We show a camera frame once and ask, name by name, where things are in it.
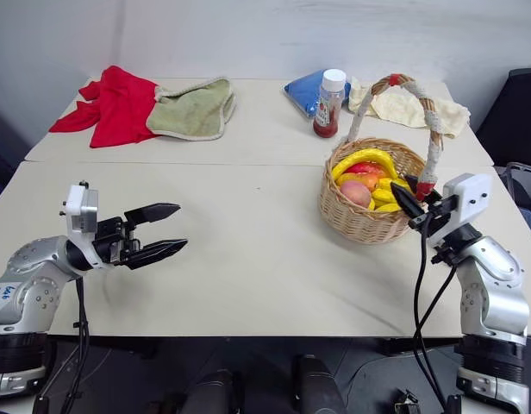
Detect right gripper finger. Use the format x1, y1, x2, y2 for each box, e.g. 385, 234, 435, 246
390, 180, 427, 219
404, 174, 443, 206

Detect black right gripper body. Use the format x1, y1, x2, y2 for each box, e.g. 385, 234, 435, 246
409, 193, 460, 237

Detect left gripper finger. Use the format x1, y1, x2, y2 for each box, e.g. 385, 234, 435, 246
123, 202, 182, 228
118, 238, 190, 271

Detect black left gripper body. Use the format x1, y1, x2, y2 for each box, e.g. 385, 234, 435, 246
91, 216, 142, 267

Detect small yellow banana bunch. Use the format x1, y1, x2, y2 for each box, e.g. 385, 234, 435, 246
370, 175, 415, 214

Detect red apple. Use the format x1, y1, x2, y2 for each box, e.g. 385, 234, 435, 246
344, 161, 390, 192

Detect pink orange peach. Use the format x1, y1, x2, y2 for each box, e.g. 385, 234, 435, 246
339, 179, 373, 209

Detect large yellow banana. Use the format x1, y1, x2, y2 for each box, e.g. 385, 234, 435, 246
331, 147, 398, 183

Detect pale yellow cloth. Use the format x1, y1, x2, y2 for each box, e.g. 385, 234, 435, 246
347, 76, 472, 140

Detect clear plastic bin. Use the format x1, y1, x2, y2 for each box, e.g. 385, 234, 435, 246
503, 161, 531, 243

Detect green towel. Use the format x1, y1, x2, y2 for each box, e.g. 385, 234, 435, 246
145, 77, 238, 143

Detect red cloth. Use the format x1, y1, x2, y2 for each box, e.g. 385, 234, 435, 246
47, 65, 164, 149

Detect ketchup bottle with white cap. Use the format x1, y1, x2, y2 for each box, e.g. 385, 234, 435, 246
312, 68, 352, 140

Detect dark chair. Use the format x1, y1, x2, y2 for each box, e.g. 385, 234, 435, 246
473, 66, 531, 174

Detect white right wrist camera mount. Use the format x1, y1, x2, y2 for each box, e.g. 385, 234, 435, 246
428, 172, 493, 249

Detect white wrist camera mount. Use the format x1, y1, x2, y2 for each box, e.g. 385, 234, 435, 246
59, 180, 101, 272
428, 172, 493, 249

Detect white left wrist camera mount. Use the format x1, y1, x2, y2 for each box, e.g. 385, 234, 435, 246
59, 180, 101, 272

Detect wicker basket with handle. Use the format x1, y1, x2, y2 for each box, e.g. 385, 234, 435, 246
318, 73, 448, 246

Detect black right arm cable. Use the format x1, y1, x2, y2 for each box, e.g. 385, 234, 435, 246
411, 213, 450, 414
414, 258, 459, 398

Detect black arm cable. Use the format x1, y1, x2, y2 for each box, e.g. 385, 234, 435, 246
414, 258, 459, 398
411, 213, 450, 414
58, 278, 92, 414

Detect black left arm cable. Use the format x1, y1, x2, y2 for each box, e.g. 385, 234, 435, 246
58, 278, 92, 414

